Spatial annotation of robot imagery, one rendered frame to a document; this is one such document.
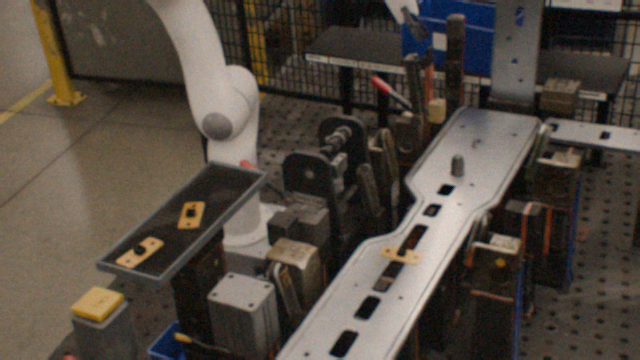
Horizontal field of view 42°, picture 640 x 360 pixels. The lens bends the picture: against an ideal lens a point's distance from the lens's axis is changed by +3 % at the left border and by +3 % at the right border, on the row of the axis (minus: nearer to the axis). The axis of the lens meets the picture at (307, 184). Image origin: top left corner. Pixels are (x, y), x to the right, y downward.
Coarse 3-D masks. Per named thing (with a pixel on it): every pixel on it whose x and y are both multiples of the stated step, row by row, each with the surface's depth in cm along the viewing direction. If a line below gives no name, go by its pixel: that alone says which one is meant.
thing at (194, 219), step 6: (186, 204) 158; (192, 204) 158; (198, 204) 158; (204, 204) 158; (186, 210) 155; (192, 210) 155; (198, 210) 156; (186, 216) 154; (192, 216) 154; (198, 216) 154; (180, 222) 153; (186, 222) 153; (192, 222) 153; (198, 222) 153; (180, 228) 152; (186, 228) 152; (192, 228) 151
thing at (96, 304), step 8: (96, 288) 139; (88, 296) 137; (96, 296) 137; (104, 296) 137; (112, 296) 137; (120, 296) 137; (80, 304) 136; (88, 304) 136; (96, 304) 135; (104, 304) 135; (112, 304) 135; (72, 312) 136; (80, 312) 135; (88, 312) 134; (96, 312) 134; (104, 312) 134; (96, 320) 134
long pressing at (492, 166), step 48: (432, 144) 202; (480, 144) 201; (528, 144) 200; (432, 192) 185; (480, 192) 184; (384, 240) 171; (432, 240) 170; (336, 288) 159; (432, 288) 158; (336, 336) 148; (384, 336) 147
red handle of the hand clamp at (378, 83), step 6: (372, 78) 203; (378, 78) 203; (372, 84) 204; (378, 84) 203; (384, 84) 203; (384, 90) 203; (390, 90) 203; (390, 96) 203; (396, 96) 203; (402, 102) 203; (408, 102) 203; (408, 108) 203
